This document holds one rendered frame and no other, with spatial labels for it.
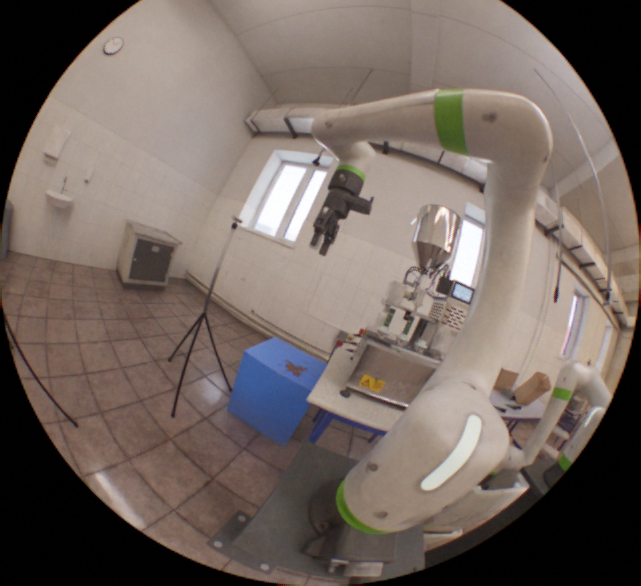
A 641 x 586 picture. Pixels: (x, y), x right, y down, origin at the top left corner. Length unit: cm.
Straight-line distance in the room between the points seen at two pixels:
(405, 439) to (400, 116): 41
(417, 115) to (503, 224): 22
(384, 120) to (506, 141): 21
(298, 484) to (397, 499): 19
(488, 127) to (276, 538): 56
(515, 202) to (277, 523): 57
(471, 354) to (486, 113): 33
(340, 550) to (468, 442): 19
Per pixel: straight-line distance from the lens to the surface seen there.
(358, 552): 29
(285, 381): 115
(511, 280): 34
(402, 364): 88
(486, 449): 19
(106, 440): 141
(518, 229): 37
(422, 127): 33
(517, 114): 30
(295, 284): 263
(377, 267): 246
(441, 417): 18
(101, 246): 339
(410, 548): 41
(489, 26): 335
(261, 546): 32
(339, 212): 49
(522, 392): 237
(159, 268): 300
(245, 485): 132
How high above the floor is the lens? 123
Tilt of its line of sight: 1 degrees up
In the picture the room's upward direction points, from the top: 23 degrees clockwise
